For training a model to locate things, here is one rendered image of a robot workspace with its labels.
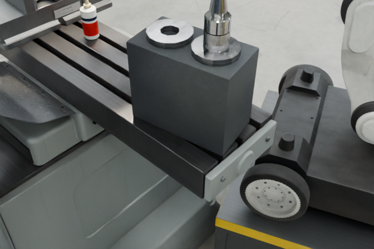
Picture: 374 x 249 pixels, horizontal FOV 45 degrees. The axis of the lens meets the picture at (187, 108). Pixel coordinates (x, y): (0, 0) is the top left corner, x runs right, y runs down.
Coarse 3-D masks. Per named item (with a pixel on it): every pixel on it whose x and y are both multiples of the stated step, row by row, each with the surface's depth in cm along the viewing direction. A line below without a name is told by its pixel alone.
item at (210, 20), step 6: (210, 12) 77; (228, 12) 77; (204, 18) 76; (210, 18) 75; (216, 18) 75; (222, 18) 75; (228, 18) 75; (210, 24) 75; (216, 24) 75; (222, 24) 75
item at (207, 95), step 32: (160, 32) 84; (192, 32) 84; (128, 64) 87; (160, 64) 82; (192, 64) 78; (224, 64) 78; (256, 64) 84; (160, 96) 87; (192, 96) 82; (224, 96) 78; (192, 128) 87; (224, 128) 82
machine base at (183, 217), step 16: (176, 192) 170; (192, 192) 170; (160, 208) 164; (176, 208) 164; (192, 208) 164; (208, 208) 168; (144, 224) 159; (160, 224) 159; (176, 224) 159; (192, 224) 163; (208, 224) 168; (128, 240) 154; (144, 240) 154; (160, 240) 154; (176, 240) 158; (192, 240) 164
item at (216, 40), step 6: (204, 24) 77; (228, 24) 76; (204, 30) 78; (210, 30) 76; (216, 30) 76; (222, 30) 76; (228, 30) 77; (204, 36) 78; (210, 36) 77; (216, 36) 76; (222, 36) 77; (228, 36) 78; (204, 42) 79; (210, 42) 78; (216, 42) 77; (222, 42) 77; (228, 42) 79; (204, 48) 80; (210, 48) 78; (216, 48) 78; (222, 48) 78; (228, 48) 80
